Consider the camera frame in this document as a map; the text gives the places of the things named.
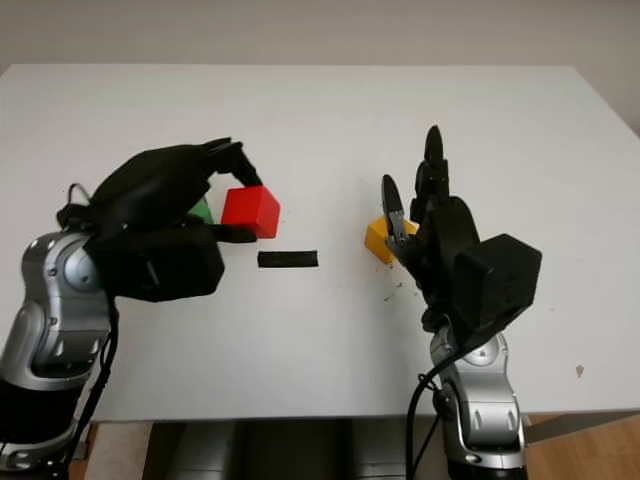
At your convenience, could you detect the grey robot torso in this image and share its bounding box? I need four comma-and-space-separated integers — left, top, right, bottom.
141, 418, 451, 480

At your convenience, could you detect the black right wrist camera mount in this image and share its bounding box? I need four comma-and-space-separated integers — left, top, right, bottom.
451, 233, 544, 347

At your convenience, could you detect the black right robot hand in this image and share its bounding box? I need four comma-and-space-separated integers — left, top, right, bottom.
381, 125, 482, 334

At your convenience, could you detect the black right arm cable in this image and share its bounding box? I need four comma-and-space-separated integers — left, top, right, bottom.
405, 343, 459, 480

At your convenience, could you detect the red block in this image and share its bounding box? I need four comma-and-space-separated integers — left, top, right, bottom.
220, 185, 282, 240

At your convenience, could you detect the yellow block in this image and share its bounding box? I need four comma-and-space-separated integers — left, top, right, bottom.
364, 216, 421, 265

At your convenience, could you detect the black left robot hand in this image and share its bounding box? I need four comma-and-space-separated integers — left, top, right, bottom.
83, 135, 264, 246

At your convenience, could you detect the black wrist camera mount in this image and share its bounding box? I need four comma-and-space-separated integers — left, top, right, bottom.
91, 224, 225, 303
451, 233, 544, 347

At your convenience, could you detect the black tape strip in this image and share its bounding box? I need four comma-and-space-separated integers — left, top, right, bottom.
256, 247, 320, 272

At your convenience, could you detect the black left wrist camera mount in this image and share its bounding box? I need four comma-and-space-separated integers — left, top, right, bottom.
91, 224, 225, 303

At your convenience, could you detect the green block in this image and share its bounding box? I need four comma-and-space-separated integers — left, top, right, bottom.
186, 198, 216, 227

